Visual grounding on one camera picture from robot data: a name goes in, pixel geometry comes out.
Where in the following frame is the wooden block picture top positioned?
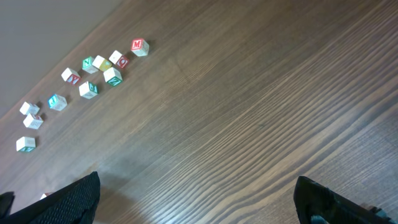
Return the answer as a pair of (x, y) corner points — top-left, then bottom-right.
(78, 82), (98, 99)

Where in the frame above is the wooden block red G side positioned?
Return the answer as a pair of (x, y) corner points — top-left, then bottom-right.
(109, 50), (129, 69)

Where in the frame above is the green letter N block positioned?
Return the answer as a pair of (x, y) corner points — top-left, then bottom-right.
(82, 57), (98, 74)

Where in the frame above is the red letter U block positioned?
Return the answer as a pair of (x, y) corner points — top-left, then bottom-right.
(40, 192), (52, 200)

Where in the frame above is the wooden block with drawing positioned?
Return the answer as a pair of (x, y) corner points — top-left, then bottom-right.
(23, 114), (44, 129)

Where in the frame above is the wooden block green Z side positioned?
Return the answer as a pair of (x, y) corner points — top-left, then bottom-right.
(103, 67), (123, 86)

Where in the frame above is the plain wooden block top-left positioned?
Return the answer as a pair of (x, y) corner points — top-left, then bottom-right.
(19, 101), (40, 115)

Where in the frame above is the wooden block yellow side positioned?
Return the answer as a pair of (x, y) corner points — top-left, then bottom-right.
(92, 55), (113, 72)

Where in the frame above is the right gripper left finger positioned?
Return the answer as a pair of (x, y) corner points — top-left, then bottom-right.
(1, 171), (101, 224)

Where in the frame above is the blue letter P block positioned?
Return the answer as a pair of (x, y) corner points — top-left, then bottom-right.
(48, 94), (67, 111)

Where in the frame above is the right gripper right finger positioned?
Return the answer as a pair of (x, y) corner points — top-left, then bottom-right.
(294, 176), (395, 224)

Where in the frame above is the red letter M block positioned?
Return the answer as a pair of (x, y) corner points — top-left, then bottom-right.
(131, 38), (149, 57)

